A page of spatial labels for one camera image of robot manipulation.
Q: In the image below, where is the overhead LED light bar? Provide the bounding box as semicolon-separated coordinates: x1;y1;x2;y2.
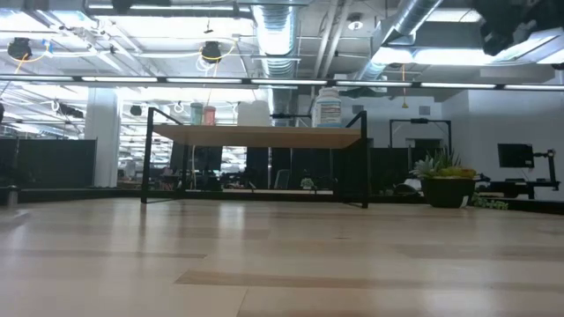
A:
0;74;564;92

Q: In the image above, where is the succulent plant in dark pot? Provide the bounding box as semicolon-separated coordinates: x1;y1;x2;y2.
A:
409;147;508;210

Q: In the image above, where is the black partition panel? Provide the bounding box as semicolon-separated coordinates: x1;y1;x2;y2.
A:
0;138;97;189

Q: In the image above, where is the teal translucent pill bottle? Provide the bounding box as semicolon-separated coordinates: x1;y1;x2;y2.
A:
189;102;204;126

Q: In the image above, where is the black background desk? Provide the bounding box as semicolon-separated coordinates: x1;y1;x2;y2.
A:
478;178;561;199

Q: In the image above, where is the wooden shelf with black legs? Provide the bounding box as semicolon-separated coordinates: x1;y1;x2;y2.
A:
140;107;369;210

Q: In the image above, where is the silver spiral air duct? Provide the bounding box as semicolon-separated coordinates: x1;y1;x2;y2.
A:
250;0;303;115
352;0;444;83

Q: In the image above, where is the black aluminium table frame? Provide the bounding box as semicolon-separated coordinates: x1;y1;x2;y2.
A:
0;187;564;217

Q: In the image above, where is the grey office chair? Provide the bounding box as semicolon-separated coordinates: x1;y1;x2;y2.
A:
273;168;293;191

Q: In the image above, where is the white labelled medicine bottle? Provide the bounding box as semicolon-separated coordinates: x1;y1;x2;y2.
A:
315;86;343;129

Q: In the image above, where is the dark computer monitor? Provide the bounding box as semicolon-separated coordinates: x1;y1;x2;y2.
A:
497;143;535;169

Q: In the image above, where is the grey metal cylinder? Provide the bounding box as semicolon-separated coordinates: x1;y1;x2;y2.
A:
0;184;21;207

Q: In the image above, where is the yellow hanging cord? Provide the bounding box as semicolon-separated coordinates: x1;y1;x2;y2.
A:
399;63;410;110

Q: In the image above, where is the white building column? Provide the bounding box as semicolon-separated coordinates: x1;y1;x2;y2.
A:
84;86;122;188

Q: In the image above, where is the black metal frame stand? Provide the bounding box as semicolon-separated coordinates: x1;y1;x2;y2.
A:
390;117;452;151

